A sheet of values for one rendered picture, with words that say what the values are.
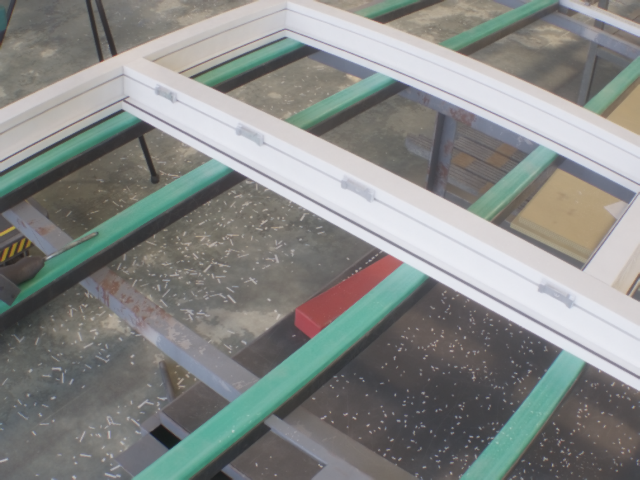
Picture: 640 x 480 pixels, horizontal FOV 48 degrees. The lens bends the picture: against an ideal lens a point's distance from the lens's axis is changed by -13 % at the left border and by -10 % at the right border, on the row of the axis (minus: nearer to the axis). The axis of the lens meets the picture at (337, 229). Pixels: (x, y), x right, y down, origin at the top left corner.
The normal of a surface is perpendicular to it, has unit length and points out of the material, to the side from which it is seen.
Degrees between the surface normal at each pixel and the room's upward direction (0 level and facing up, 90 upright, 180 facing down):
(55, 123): 90
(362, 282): 0
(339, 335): 0
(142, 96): 90
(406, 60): 90
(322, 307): 0
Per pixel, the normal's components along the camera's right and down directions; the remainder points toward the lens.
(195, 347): 0.08, -0.79
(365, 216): -0.62, 0.44
